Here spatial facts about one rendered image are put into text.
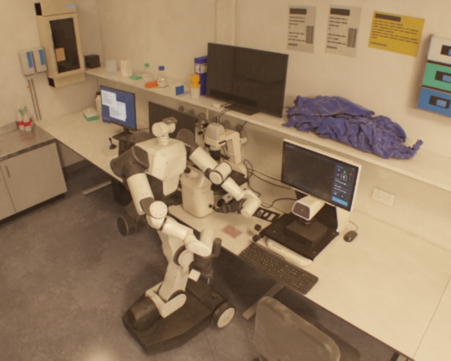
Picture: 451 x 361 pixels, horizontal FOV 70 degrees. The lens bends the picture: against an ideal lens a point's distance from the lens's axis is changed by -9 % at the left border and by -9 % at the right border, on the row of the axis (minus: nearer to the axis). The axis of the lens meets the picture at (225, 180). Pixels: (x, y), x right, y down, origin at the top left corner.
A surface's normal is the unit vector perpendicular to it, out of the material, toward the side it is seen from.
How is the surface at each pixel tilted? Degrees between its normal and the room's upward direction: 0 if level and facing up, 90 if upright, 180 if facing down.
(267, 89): 86
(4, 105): 90
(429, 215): 90
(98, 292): 0
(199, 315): 0
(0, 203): 90
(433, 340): 0
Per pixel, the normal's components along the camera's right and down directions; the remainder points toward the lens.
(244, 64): -0.69, 0.30
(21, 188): 0.73, 0.34
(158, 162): 0.32, 0.32
